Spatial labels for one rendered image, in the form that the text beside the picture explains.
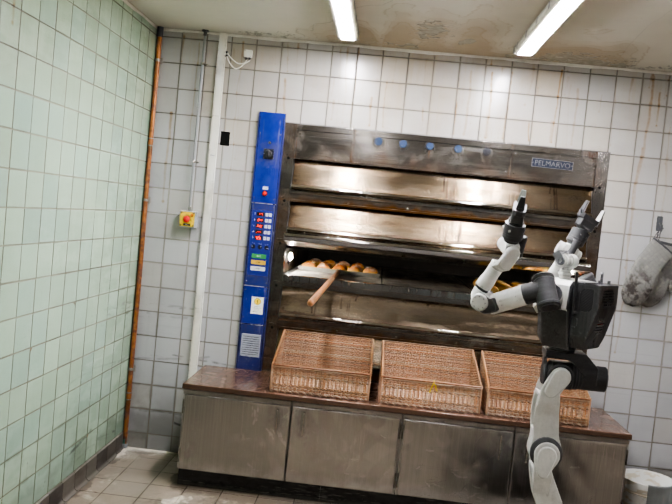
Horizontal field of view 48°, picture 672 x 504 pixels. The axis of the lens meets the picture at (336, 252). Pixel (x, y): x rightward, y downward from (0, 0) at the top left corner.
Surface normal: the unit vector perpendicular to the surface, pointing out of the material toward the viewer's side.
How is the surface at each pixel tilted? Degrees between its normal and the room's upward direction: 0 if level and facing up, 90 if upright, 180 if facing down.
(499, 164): 90
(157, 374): 90
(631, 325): 90
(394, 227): 70
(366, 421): 90
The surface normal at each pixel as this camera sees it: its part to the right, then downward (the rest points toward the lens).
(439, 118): -0.07, 0.04
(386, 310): -0.03, -0.29
